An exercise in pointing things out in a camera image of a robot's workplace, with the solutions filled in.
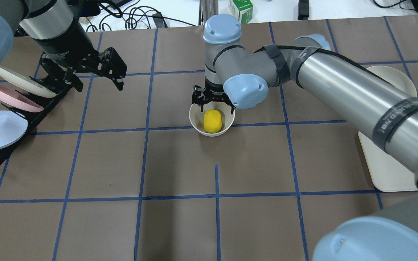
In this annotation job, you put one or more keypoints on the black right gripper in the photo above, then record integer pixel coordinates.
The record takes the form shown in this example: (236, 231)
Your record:
(212, 93)

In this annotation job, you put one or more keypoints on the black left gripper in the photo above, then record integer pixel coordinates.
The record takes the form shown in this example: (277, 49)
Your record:
(65, 47)

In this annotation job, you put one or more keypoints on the yellow lemon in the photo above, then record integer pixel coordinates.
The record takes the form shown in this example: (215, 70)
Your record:
(212, 122)

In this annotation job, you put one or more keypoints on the white bowl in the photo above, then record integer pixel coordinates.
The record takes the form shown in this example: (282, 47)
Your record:
(196, 117)

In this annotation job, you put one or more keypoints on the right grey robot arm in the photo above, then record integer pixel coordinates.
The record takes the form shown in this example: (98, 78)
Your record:
(383, 113)

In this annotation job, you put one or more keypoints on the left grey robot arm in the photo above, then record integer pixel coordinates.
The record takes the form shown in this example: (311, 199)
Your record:
(55, 27)

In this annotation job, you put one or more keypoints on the cream plate in rack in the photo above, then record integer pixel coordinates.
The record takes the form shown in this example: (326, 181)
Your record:
(25, 83)

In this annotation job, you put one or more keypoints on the pink plate in rack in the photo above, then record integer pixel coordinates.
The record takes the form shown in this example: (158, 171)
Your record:
(17, 100)

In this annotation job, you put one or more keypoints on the green white carton box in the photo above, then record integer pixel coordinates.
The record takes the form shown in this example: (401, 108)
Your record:
(242, 10)

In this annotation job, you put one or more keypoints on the black power adapter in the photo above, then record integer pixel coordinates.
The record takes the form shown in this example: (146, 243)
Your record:
(303, 9)

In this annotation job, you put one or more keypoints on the black dish rack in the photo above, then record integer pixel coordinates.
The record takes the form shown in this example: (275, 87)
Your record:
(34, 119)

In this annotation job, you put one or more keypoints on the cream round plate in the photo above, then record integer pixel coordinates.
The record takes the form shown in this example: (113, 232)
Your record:
(395, 77)

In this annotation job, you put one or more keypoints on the cream rectangular tray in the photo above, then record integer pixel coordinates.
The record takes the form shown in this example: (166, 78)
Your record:
(386, 173)

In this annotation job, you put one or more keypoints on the aluminium frame post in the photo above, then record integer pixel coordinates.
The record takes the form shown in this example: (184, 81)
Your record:
(207, 9)

